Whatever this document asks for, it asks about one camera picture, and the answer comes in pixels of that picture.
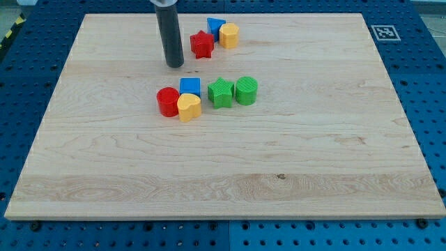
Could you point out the green star block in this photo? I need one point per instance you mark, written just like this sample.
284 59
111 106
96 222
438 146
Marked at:
221 93

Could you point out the yellow heart block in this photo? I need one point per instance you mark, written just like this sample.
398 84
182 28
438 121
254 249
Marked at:
189 107

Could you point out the green cylinder block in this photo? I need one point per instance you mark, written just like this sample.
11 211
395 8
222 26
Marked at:
246 90

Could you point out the light wooden board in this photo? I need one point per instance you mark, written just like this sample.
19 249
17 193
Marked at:
326 139

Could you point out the blue cube block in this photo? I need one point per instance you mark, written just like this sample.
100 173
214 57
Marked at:
190 85

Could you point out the red cylinder block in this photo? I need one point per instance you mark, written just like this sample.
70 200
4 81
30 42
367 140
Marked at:
167 101

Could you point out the red star block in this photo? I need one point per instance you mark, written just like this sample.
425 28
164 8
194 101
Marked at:
202 44

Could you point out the yellow hexagon block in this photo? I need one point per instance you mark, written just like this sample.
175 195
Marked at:
229 35

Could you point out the blue triangle block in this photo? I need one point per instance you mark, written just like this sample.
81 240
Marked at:
214 25

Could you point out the white fiducial marker tag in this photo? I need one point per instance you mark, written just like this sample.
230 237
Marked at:
385 32

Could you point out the black bolt front left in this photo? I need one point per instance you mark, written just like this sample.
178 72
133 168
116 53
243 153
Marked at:
35 226

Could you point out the black bolt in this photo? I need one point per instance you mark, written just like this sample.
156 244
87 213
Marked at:
422 223
35 226

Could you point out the black bolt front right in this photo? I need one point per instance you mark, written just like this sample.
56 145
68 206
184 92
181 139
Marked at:
422 223

